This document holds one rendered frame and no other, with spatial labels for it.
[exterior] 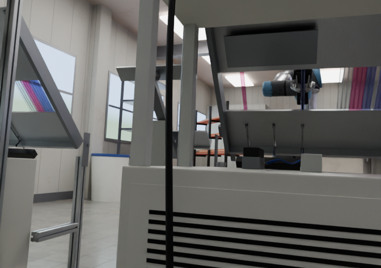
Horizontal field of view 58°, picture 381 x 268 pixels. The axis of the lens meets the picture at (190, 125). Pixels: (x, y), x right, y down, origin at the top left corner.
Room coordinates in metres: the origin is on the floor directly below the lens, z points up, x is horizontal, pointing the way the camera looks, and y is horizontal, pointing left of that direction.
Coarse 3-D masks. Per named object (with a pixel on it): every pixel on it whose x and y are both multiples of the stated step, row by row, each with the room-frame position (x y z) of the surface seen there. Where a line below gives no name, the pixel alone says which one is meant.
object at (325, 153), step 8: (232, 152) 1.49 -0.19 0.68; (240, 152) 1.48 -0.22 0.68; (264, 152) 1.45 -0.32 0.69; (272, 152) 1.44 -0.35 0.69; (280, 152) 1.43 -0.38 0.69; (288, 152) 1.42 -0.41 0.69; (296, 152) 1.41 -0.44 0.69; (304, 152) 1.40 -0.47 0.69; (312, 152) 1.39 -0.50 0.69; (320, 152) 1.39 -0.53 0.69; (328, 152) 1.38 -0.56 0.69; (336, 152) 1.37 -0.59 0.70; (344, 152) 1.36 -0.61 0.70; (352, 152) 1.35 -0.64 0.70; (360, 152) 1.35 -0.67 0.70; (368, 152) 1.34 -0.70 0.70; (376, 152) 1.33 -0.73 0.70
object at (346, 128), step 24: (240, 120) 1.40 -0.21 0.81; (264, 120) 1.37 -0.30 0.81; (288, 120) 1.35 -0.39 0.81; (312, 120) 1.32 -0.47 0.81; (336, 120) 1.29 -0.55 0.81; (360, 120) 1.27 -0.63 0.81; (240, 144) 1.50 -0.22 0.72; (264, 144) 1.46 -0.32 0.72; (288, 144) 1.43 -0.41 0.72; (312, 144) 1.40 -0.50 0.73; (336, 144) 1.37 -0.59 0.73; (360, 144) 1.35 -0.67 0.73
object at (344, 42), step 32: (224, 32) 1.15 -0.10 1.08; (256, 32) 1.12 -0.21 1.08; (288, 32) 1.06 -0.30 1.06; (320, 32) 1.07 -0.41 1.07; (352, 32) 1.05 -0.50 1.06; (224, 64) 1.24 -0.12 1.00; (256, 64) 1.16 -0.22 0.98; (288, 64) 1.14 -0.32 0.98; (320, 64) 1.15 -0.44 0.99; (352, 64) 1.12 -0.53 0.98
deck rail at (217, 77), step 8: (208, 32) 1.12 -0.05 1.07; (208, 40) 1.14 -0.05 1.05; (208, 48) 1.16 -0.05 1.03; (216, 48) 1.20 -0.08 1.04; (216, 56) 1.20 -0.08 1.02; (216, 64) 1.21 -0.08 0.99; (216, 72) 1.22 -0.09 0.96; (216, 80) 1.25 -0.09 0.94; (216, 88) 1.27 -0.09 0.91; (216, 96) 1.30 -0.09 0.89; (224, 96) 1.35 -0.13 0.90; (224, 104) 1.36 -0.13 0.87; (224, 112) 1.36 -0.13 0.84; (224, 120) 1.37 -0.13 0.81; (224, 128) 1.40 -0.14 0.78; (224, 136) 1.43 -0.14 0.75; (224, 144) 1.47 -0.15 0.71
